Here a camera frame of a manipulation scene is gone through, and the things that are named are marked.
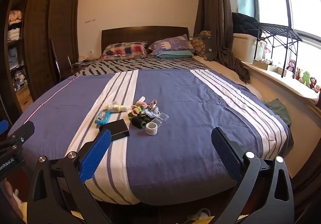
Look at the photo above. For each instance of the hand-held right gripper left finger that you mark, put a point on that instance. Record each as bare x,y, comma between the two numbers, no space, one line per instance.
95,156

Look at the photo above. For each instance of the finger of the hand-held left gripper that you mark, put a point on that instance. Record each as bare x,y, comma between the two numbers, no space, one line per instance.
3,127
21,132

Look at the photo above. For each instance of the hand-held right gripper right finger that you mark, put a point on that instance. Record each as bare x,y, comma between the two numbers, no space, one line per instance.
225,153

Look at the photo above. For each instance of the black box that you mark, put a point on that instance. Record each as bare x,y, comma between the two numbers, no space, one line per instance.
115,129

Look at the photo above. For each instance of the blue wet wipes packet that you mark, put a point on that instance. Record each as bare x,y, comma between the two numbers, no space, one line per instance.
103,117

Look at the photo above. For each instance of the cream plastic bottle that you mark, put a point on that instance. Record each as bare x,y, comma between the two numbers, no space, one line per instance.
117,108

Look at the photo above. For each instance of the white tape roll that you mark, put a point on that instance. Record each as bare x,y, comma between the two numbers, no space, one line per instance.
151,129

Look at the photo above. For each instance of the blue striped blanket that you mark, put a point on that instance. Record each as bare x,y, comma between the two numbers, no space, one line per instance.
180,113

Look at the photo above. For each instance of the green black roll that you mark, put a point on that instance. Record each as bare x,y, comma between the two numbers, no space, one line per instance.
146,121

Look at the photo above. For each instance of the green cloth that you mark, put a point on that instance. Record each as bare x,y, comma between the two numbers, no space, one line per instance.
278,111

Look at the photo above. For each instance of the clear plastic box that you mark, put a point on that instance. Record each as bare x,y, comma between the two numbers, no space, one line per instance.
157,122
163,116

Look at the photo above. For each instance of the light blue sock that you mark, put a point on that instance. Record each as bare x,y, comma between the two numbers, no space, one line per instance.
153,113

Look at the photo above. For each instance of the pink white tube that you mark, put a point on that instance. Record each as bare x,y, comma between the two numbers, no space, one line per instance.
141,100

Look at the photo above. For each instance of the stack of folded clothes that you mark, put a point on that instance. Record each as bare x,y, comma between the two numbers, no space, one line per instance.
15,31

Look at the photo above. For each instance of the beige cardboard box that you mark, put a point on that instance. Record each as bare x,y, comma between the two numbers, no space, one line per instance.
269,66

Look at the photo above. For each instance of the dark wooden wardrobe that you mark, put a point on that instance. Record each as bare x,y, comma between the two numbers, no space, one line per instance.
50,38

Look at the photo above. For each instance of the grey zebra pattern sheet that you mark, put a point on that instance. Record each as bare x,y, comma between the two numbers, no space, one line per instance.
140,64

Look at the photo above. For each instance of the white storage box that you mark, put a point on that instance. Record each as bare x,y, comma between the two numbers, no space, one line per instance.
244,47

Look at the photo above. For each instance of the beige plush toy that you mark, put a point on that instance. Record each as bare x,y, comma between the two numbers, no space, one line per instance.
299,73

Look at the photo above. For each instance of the brown monkey plush toy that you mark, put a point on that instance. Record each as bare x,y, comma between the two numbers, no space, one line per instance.
291,65

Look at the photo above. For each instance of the plaid pillow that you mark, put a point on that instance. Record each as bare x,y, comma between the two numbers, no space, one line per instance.
124,49

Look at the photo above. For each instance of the green frog plush toy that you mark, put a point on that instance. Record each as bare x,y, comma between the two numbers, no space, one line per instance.
306,78

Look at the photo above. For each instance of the brown patterned cushion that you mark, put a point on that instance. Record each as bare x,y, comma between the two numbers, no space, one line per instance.
199,46

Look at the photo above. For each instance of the teal pillow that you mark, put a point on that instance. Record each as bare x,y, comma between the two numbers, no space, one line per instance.
175,54

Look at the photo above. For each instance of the dark brown plush toy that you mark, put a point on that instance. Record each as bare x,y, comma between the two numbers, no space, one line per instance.
313,83

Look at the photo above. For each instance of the small brown plush toy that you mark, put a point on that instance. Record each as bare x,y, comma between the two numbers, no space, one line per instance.
318,88

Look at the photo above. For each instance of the purple elephant print pillow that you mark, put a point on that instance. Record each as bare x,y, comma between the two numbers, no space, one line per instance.
171,43

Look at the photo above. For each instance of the dark wooden headboard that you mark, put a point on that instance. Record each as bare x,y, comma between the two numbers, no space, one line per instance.
140,34

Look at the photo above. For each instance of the black coat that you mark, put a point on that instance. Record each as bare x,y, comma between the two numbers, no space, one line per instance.
244,24

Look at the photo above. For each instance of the black drying rack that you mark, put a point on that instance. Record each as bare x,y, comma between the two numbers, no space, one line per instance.
278,29

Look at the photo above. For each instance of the brown curtain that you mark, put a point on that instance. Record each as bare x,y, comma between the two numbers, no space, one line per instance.
215,13

